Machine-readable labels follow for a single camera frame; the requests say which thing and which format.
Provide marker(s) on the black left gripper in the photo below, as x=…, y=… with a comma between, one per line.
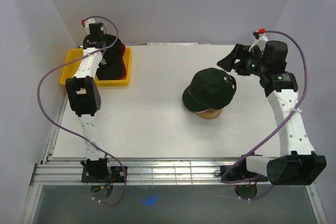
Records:
x=87, y=38

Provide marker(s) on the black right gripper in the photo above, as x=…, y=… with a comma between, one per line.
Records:
x=240, y=52

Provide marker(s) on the black NY cap red brim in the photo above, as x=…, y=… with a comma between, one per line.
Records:
x=112, y=66

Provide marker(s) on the dark green NY cap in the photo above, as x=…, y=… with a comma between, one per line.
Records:
x=209, y=88

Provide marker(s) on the pink baseball cap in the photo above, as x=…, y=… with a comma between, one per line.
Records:
x=233, y=81

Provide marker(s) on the black baseball cap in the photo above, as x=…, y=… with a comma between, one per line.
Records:
x=209, y=110

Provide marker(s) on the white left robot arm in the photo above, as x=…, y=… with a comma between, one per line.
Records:
x=85, y=99

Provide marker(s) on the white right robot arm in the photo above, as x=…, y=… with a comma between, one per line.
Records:
x=298, y=163

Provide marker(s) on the yellow plastic tray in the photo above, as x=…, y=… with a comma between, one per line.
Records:
x=69, y=70

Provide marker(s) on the wooden hat stand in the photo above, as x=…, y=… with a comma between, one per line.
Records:
x=208, y=116

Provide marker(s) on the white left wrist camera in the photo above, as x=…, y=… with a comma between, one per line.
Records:
x=86, y=22

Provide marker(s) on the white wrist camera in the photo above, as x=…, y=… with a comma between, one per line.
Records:
x=260, y=40
x=86, y=22

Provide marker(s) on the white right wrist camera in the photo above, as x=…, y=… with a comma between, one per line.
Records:
x=260, y=40

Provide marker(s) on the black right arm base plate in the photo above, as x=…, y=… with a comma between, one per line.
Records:
x=239, y=175

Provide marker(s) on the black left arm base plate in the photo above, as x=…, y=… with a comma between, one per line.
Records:
x=117, y=176

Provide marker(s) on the aluminium front rail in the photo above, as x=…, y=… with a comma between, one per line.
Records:
x=141, y=172

